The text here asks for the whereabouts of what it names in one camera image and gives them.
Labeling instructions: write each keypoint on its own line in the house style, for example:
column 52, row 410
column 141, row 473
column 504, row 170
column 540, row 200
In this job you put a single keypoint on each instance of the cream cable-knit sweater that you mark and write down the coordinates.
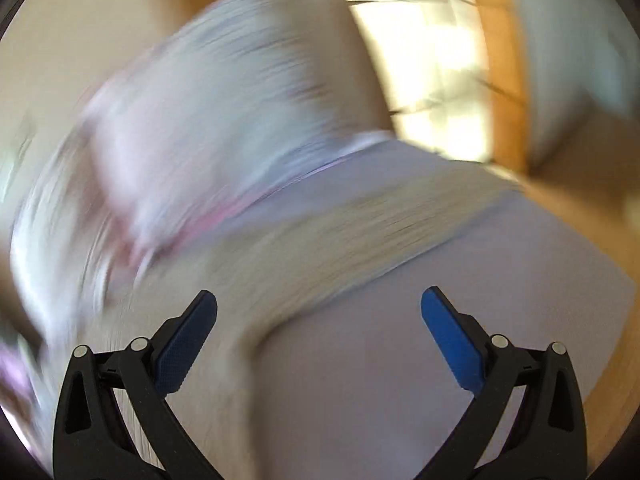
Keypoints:
column 263, row 277

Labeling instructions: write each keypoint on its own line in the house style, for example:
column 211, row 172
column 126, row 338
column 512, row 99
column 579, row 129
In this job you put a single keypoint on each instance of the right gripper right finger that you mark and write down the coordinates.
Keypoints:
column 548, row 438

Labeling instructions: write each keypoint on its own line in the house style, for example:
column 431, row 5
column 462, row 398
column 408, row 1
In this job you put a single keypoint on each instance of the pink floral pillow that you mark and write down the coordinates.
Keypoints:
column 229, row 109

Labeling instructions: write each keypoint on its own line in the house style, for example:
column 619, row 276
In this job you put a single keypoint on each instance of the lavender bed sheet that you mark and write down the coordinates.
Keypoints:
column 375, row 318

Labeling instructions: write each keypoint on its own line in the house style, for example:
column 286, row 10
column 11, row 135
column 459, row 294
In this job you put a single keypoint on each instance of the white floral pillow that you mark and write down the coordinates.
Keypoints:
column 69, row 263

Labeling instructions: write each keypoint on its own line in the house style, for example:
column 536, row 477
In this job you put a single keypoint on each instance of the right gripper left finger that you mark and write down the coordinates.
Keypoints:
column 91, row 440

